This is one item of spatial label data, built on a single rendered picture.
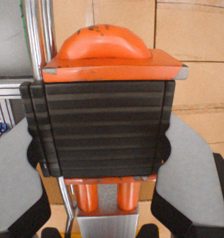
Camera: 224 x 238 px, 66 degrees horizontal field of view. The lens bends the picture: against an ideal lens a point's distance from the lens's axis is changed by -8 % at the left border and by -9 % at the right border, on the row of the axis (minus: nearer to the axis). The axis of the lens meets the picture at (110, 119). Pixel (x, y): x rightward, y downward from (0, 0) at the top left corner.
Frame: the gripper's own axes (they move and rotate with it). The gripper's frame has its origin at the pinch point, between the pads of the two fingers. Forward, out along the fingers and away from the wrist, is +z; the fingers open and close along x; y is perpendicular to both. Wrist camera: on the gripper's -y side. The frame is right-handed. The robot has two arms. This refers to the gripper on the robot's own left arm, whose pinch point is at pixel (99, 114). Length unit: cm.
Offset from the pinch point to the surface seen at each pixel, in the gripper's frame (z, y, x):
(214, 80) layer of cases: 53, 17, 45
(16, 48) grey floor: 108, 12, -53
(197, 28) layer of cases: 53, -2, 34
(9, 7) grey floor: 108, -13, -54
